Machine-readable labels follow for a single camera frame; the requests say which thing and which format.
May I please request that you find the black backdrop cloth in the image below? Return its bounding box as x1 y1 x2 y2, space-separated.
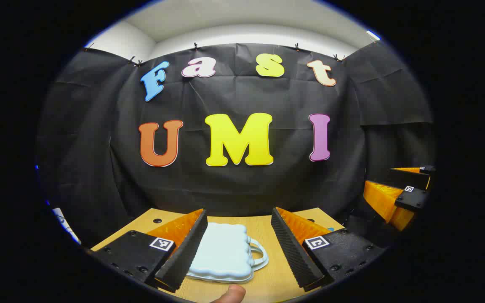
36 42 437 249

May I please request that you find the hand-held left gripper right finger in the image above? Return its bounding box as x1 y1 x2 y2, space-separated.
271 206 388 292

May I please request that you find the white printed sheet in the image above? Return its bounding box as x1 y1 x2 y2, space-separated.
52 207 82 245

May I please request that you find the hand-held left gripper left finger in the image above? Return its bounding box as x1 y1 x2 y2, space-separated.
89 208 208 294

